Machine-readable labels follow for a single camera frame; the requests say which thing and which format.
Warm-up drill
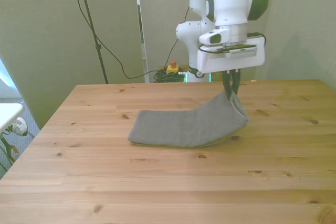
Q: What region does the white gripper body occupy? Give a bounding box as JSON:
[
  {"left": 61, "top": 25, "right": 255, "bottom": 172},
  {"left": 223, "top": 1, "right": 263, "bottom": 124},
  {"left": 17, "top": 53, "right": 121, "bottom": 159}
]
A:
[{"left": 196, "top": 36, "right": 266, "bottom": 74}]

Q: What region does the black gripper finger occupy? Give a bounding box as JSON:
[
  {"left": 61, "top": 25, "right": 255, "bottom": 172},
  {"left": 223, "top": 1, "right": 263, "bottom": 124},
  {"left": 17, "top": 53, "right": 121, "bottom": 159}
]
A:
[
  {"left": 232, "top": 69, "right": 242, "bottom": 96},
  {"left": 222, "top": 71, "right": 233, "bottom": 96}
]

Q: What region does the grey towel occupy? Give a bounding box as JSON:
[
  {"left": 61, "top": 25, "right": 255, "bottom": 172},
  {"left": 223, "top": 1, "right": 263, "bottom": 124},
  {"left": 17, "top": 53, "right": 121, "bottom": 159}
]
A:
[{"left": 128, "top": 90, "right": 249, "bottom": 148}]

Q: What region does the yellow emergency stop button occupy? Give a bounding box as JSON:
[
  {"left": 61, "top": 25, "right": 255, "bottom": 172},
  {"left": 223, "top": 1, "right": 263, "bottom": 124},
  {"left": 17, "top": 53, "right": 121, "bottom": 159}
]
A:
[{"left": 166, "top": 60, "right": 180, "bottom": 76}]

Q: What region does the white vertical panel strip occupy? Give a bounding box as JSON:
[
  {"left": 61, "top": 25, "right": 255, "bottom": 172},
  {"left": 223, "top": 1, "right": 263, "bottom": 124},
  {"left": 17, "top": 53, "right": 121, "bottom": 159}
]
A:
[{"left": 133, "top": 0, "right": 150, "bottom": 83}]

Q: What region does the white round plastic object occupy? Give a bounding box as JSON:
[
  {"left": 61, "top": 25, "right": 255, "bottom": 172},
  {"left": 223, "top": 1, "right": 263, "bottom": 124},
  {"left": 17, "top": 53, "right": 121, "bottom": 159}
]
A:
[{"left": 6, "top": 118, "right": 28, "bottom": 137}]

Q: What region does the white side table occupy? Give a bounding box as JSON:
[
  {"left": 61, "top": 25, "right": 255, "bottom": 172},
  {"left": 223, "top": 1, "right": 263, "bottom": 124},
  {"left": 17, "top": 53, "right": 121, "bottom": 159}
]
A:
[{"left": 0, "top": 103, "right": 25, "bottom": 133}]

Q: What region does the black folding table leg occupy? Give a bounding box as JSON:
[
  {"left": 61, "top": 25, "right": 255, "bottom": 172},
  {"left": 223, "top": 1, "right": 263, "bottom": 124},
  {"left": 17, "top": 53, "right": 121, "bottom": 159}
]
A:
[{"left": 0, "top": 131, "right": 18, "bottom": 172}]

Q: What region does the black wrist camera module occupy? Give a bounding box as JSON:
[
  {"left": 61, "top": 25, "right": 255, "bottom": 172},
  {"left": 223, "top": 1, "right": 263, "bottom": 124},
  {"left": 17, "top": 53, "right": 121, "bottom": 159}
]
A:
[{"left": 198, "top": 43, "right": 258, "bottom": 59}]

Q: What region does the coiled black cable bundle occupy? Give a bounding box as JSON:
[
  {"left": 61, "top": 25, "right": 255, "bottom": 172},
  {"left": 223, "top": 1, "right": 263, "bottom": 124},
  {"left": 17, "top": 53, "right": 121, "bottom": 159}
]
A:
[{"left": 153, "top": 69, "right": 187, "bottom": 83}]

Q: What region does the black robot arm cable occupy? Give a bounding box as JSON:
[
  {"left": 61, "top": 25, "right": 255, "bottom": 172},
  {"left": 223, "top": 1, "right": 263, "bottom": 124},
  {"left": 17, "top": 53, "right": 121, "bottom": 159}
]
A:
[{"left": 166, "top": 5, "right": 191, "bottom": 68}]

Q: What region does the thin black hanging cable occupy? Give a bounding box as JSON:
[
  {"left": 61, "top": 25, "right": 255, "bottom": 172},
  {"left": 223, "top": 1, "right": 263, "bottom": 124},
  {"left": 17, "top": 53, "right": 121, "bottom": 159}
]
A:
[{"left": 67, "top": 0, "right": 161, "bottom": 79}]

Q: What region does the black camera stand pole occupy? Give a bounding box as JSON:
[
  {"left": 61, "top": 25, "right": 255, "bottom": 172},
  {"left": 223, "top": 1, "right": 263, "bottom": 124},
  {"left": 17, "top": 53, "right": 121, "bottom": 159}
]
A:
[{"left": 75, "top": 0, "right": 109, "bottom": 84}]

